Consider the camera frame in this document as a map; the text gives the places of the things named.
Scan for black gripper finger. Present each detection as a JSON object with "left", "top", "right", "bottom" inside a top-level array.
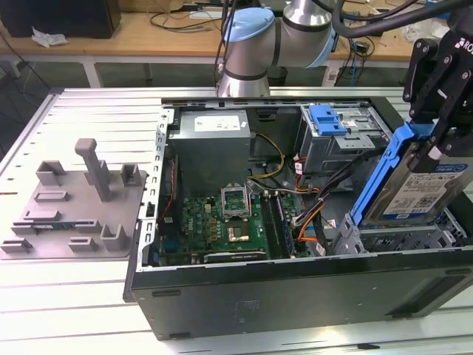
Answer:
[
  {"left": 409, "top": 70, "right": 473, "bottom": 173},
  {"left": 402, "top": 36, "right": 454, "bottom": 125}
]

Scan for hard disk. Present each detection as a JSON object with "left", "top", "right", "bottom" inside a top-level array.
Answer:
[{"left": 350, "top": 121, "right": 473, "bottom": 227}]

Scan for metal disk bay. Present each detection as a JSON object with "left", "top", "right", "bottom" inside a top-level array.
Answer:
[{"left": 330, "top": 214, "right": 469, "bottom": 254}]

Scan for metal optical drive cage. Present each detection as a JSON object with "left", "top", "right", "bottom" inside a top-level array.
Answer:
[{"left": 298, "top": 104, "right": 396, "bottom": 178}]

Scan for black bin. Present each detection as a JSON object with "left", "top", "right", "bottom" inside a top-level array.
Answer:
[{"left": 268, "top": 66, "right": 288, "bottom": 88}]

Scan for black RAM slots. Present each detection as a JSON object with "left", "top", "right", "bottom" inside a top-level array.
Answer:
[{"left": 260, "top": 192, "right": 284, "bottom": 260}]

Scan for grey power supply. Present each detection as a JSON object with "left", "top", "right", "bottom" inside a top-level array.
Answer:
[{"left": 168, "top": 109, "right": 256, "bottom": 186}]

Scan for metal socket cover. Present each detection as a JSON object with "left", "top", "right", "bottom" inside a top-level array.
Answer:
[{"left": 220, "top": 186, "right": 251, "bottom": 221}]

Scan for CPU socket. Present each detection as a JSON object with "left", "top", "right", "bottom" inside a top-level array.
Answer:
[{"left": 225, "top": 221, "right": 252, "bottom": 243}]

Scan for black graphics card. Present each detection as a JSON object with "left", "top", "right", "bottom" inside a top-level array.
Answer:
[{"left": 203, "top": 251, "right": 267, "bottom": 264}]

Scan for green motherboard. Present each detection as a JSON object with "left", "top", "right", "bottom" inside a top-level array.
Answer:
[{"left": 158, "top": 194, "right": 307, "bottom": 263}]

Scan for black PC case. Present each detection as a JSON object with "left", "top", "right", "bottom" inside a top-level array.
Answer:
[{"left": 123, "top": 94, "right": 473, "bottom": 341}]

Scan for wooden desk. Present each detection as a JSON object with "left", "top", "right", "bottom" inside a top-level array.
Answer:
[{"left": 0, "top": 0, "right": 473, "bottom": 70}]

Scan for large black box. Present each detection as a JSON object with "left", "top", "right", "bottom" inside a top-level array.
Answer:
[{"left": 0, "top": 0, "right": 122, "bottom": 40}]

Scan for grey parts rack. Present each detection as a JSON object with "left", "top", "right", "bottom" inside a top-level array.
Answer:
[{"left": 0, "top": 137, "right": 149, "bottom": 262}]

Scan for crumpled white plastic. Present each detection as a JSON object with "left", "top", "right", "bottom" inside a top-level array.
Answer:
[{"left": 31, "top": 25, "right": 69, "bottom": 48}]

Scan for green RAM stick in holder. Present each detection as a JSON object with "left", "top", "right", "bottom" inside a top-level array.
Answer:
[{"left": 32, "top": 221, "right": 73, "bottom": 232}]

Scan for thick black cable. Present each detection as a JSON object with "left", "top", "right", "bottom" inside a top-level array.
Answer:
[{"left": 330, "top": 0, "right": 455, "bottom": 40}]

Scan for blue plastic drive bracket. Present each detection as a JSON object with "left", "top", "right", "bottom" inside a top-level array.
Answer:
[{"left": 309, "top": 105, "right": 348, "bottom": 137}]

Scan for black cable bundle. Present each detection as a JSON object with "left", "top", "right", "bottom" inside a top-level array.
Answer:
[{"left": 291, "top": 147, "right": 387, "bottom": 256}]

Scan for yellow wires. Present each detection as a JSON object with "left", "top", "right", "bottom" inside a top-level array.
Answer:
[{"left": 247, "top": 132, "right": 285, "bottom": 182}]

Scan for orange wire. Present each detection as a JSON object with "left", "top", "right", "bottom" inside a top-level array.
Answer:
[{"left": 297, "top": 209, "right": 323, "bottom": 244}]

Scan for thin black hanging cable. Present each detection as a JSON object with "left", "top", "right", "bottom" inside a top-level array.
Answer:
[{"left": 215, "top": 0, "right": 237, "bottom": 88}]

